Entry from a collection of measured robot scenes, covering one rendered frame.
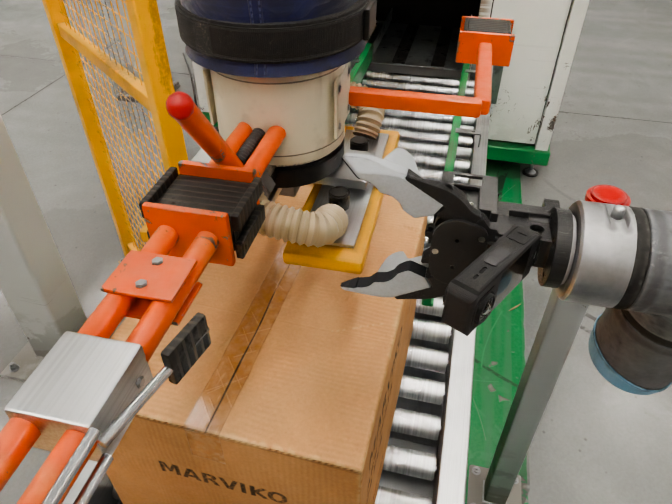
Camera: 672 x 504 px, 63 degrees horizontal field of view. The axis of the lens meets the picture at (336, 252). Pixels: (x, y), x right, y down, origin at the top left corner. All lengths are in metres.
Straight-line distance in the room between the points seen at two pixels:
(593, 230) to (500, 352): 1.63
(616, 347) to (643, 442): 1.44
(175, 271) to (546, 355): 0.92
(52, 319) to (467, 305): 1.72
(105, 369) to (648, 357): 0.47
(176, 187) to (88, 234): 2.20
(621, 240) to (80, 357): 0.42
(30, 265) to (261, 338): 1.17
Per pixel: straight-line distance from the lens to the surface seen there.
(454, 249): 0.49
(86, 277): 2.52
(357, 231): 0.69
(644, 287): 0.51
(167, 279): 0.46
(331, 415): 0.73
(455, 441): 1.14
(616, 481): 1.94
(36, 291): 1.94
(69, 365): 0.42
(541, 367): 1.27
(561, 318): 1.17
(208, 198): 0.54
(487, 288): 0.43
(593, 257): 0.49
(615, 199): 1.02
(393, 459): 1.16
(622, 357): 0.62
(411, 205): 0.47
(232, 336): 0.82
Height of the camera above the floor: 1.56
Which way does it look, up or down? 40 degrees down
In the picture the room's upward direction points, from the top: straight up
